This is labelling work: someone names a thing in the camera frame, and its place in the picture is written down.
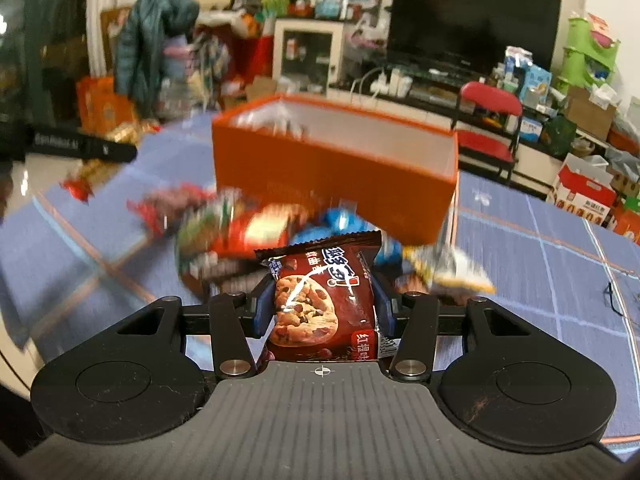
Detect red folding chair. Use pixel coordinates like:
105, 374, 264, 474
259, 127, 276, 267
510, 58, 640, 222
450, 81, 523, 185

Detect white glass door cabinet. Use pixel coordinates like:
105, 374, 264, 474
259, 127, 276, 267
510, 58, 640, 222
272, 18, 345, 96

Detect brown cardboard box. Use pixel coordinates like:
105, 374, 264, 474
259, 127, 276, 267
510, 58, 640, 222
563, 86, 617, 141

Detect round biscuit clear pack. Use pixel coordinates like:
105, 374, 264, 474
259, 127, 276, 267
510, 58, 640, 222
175, 190, 246, 262

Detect blue oreo pack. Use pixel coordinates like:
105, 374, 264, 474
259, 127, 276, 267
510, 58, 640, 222
291, 208, 402, 266

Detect white yellow snack pack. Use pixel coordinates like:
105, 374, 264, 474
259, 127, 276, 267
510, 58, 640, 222
402, 244, 496, 296

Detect red snack bag yellow label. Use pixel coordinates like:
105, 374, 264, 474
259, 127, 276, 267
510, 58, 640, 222
207, 203, 309, 259

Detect teal puffer jacket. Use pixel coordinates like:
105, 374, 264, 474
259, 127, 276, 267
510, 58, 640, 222
113, 0, 200, 118

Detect red chocolate cookie pack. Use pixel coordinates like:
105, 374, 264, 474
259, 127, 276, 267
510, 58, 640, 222
256, 231, 397, 362

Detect red white cardboard carton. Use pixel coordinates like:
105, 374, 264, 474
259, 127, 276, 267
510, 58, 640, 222
546, 154, 616, 226

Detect yellow red snack bar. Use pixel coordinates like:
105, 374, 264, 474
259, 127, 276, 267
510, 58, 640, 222
60, 122, 160, 203

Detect black flat television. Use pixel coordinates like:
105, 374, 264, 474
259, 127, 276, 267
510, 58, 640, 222
387, 0, 561, 74

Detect orange gift bag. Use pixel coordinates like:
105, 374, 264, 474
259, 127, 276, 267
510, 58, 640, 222
76, 76, 136, 136

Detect blue patterned tablecloth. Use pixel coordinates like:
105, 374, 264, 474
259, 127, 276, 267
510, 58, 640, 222
1, 115, 639, 458

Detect green stacked storage bins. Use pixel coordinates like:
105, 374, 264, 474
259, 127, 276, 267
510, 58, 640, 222
554, 14, 620, 93

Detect orange cardboard box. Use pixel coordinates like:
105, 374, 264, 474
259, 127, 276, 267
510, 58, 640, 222
212, 94, 459, 246

